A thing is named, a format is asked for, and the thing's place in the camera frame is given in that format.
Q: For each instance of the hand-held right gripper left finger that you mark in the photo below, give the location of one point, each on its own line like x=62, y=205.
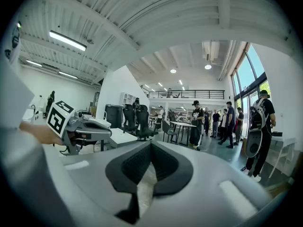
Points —
x=94, y=174

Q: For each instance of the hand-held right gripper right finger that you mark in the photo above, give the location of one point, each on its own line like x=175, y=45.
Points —
x=201, y=174

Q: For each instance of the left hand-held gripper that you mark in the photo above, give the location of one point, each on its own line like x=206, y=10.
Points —
x=58, y=119

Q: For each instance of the person's left forearm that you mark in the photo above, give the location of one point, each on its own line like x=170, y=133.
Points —
x=40, y=133

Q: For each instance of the black cabinet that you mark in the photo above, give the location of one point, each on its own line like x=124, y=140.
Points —
x=113, y=116

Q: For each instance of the black office chair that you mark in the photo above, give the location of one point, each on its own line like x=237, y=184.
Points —
x=143, y=122
x=129, y=117

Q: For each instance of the white table black legs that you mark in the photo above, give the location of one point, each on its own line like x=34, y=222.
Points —
x=183, y=124

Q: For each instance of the grey dining chair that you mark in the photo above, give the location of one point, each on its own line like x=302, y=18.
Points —
x=166, y=128

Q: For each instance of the long ceiling tube lamp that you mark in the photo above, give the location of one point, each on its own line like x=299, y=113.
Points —
x=33, y=63
x=67, y=41
x=68, y=75

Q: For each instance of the black mezzanine railing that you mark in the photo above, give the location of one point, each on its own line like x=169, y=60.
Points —
x=189, y=94

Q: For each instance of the white side table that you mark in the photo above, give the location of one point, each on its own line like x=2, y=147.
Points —
x=281, y=145

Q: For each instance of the small black box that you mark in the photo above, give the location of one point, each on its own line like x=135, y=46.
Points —
x=277, y=134

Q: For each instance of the person's white t-shirt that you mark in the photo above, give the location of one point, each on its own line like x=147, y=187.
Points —
x=14, y=91

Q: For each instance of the round ceiling lamp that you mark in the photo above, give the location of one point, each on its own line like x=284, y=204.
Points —
x=173, y=71
x=207, y=67

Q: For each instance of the large glass window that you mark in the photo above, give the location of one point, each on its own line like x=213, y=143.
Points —
x=246, y=79

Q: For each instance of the white wall shelf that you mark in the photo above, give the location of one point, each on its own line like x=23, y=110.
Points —
x=127, y=98

